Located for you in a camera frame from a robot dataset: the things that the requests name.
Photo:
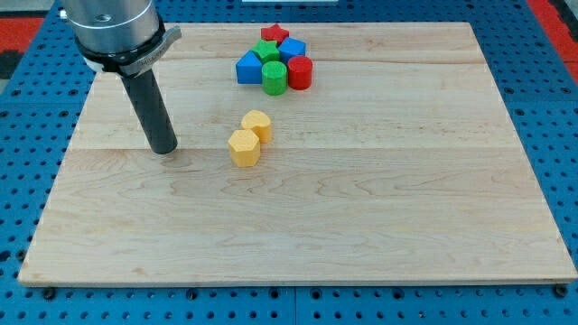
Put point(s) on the wooden board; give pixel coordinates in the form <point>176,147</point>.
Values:
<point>400,165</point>

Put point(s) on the red star block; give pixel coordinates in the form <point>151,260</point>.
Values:
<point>274,33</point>

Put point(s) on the yellow hexagon block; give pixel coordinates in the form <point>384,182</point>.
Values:
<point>244,148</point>

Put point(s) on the blue cube block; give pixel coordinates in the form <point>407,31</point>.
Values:
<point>291,47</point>

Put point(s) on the green star block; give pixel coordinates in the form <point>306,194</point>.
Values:
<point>266,51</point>

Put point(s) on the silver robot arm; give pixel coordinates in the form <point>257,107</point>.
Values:
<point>126,37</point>

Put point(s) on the green cylinder block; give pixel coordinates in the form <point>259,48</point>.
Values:
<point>274,78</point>

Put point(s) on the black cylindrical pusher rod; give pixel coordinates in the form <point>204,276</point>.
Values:
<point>147,101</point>

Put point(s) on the red cylinder block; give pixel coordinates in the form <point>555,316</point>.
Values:
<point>300,72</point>

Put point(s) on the blue triangle block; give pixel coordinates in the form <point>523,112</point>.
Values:
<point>249,69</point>

